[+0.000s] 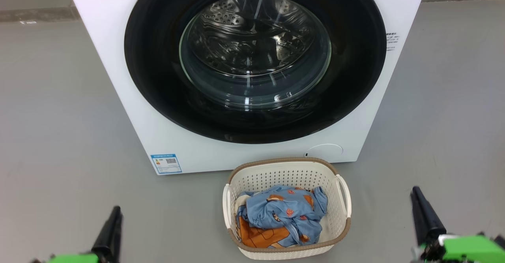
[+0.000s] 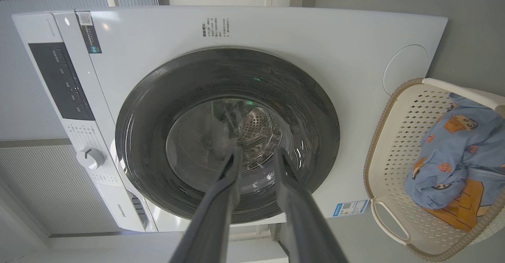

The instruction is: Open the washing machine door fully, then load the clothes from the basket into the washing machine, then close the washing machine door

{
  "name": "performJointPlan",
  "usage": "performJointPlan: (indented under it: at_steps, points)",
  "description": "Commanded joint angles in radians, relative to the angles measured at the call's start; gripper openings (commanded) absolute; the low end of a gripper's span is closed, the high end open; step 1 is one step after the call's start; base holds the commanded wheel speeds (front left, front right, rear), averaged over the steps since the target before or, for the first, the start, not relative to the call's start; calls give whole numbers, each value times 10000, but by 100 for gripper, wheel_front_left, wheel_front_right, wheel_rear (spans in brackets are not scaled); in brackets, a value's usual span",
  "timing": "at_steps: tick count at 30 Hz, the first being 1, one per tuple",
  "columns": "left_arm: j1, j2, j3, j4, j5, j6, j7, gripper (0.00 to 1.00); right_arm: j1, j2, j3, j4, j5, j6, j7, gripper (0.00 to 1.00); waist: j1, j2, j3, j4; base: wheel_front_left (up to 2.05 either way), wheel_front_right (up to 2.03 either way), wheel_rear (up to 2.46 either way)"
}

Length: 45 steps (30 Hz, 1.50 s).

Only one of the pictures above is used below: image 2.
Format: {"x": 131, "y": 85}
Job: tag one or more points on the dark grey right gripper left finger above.
{"x": 209, "y": 231}

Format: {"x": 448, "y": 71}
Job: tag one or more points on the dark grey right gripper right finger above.
{"x": 307, "y": 239}

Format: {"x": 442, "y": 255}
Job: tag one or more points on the black round washer door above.
{"x": 150, "y": 109}

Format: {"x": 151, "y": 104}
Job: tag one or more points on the orange and blue cartoon garment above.
{"x": 465, "y": 207}

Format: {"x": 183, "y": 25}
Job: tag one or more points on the blue cartoon print garment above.
{"x": 453, "y": 152}

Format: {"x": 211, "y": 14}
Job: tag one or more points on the stainless steel washing machine drum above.
{"x": 256, "y": 128}

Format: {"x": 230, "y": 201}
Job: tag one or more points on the white washing machine dial knob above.
{"x": 90, "y": 158}

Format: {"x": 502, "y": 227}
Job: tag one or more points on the white front-load washing machine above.
{"x": 276, "y": 30}

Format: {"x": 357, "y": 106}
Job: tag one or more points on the black washer control panel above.
{"x": 59, "y": 81}

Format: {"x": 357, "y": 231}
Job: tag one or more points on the blue energy label sticker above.
{"x": 350, "y": 208}

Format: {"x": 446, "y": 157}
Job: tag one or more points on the cream perforated laundry basket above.
{"x": 394, "y": 144}

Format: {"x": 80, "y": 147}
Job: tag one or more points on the round filter access cover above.
{"x": 406, "y": 69}

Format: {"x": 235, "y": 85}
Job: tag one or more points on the printed text notice sticker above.
{"x": 216, "y": 27}

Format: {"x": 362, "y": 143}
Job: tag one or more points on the black label with QR code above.
{"x": 90, "y": 34}

